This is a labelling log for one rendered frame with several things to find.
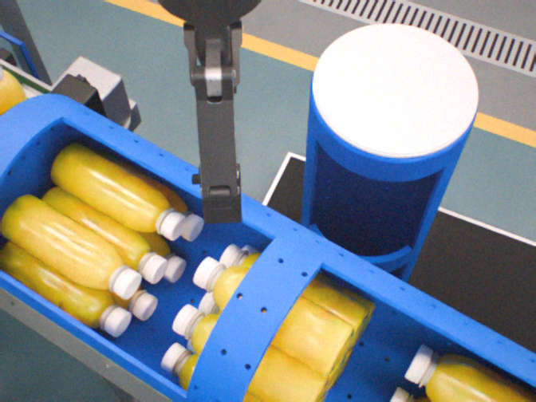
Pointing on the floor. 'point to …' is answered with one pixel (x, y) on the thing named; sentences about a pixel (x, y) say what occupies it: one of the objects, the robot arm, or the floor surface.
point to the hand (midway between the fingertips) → (221, 143)
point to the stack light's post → (14, 17)
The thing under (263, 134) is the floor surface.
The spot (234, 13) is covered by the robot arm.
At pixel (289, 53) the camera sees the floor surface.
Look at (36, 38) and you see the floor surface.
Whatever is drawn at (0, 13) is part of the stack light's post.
